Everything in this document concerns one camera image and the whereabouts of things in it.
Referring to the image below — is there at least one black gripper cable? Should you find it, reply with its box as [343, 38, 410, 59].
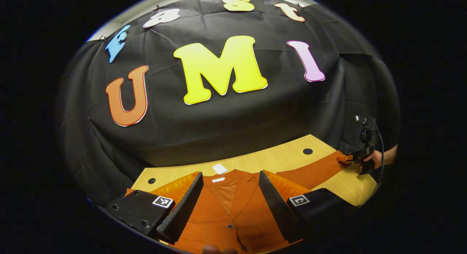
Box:
[367, 119, 386, 184]

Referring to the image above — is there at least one orange button-up garment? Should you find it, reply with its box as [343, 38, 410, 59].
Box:
[124, 150, 347, 254]

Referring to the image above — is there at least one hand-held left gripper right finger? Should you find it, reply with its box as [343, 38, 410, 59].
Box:
[258, 170, 361, 244]

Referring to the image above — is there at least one black backdrop cloth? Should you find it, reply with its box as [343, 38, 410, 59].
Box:
[55, 0, 402, 207]

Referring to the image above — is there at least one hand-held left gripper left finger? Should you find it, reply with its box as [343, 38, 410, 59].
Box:
[105, 172, 204, 245]

